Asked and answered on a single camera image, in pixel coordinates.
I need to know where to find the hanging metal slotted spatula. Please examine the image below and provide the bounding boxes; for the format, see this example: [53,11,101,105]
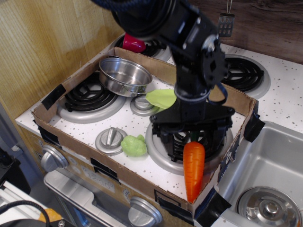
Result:
[217,0,235,37]

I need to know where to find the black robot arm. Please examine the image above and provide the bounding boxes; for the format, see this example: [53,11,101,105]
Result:
[96,0,235,161]

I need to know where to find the back left black burner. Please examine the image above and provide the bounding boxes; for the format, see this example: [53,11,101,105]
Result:
[110,35,171,61]

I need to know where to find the black burner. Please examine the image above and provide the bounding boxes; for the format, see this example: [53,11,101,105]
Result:
[57,70,126,124]
[145,123,233,176]
[110,35,171,61]
[222,54,271,99]

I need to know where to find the brown cardboard fence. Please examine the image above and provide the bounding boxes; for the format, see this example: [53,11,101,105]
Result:
[32,47,258,217]

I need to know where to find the red plastic cup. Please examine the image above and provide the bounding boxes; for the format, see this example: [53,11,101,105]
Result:
[122,33,146,53]

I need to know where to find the green toy lettuce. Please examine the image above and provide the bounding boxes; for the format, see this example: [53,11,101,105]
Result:
[121,134,147,157]

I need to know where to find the silver stovetop knob front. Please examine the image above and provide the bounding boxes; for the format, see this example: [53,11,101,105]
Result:
[95,127,127,156]

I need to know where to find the silver oven door handle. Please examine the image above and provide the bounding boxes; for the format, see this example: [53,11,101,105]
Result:
[44,171,131,227]

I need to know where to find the front left black burner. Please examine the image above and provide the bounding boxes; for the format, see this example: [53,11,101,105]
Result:
[57,70,126,124]

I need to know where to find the silver oven knob right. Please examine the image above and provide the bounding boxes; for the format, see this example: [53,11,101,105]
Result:
[128,196,163,227]

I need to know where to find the grey toy sink basin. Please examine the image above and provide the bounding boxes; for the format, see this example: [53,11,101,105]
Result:
[214,122,303,227]

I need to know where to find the orange plastic toy carrot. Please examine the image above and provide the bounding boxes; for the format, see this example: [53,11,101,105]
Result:
[183,131,205,203]

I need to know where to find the silver stovetop knob middle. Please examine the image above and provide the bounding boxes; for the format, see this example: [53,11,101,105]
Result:
[130,95,160,116]

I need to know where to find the back right black burner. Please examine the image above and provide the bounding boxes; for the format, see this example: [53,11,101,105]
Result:
[222,54,271,99]

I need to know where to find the front right black burner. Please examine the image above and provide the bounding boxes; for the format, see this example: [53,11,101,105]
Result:
[145,123,233,176]

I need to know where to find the black cable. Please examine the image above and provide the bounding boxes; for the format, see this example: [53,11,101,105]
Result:
[0,200,51,227]

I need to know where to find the silver oven knob left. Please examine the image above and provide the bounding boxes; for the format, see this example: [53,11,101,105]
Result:
[41,145,69,172]

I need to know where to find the yellow orange cloth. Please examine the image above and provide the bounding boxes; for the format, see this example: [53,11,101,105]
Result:
[38,208,62,223]

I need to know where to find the silver oven knob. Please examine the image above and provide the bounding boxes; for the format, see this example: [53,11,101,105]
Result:
[128,196,163,227]
[41,145,69,172]

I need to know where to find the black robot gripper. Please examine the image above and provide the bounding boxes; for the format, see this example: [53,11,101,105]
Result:
[150,98,235,159]

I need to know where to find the stainless steel pot lid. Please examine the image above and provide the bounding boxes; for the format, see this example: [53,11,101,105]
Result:
[236,186,303,227]

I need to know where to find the silver stovetop knob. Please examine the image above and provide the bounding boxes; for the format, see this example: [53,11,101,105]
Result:
[130,95,160,116]
[95,127,127,156]

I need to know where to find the light green plastic plate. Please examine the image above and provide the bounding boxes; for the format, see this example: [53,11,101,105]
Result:
[146,89,177,109]

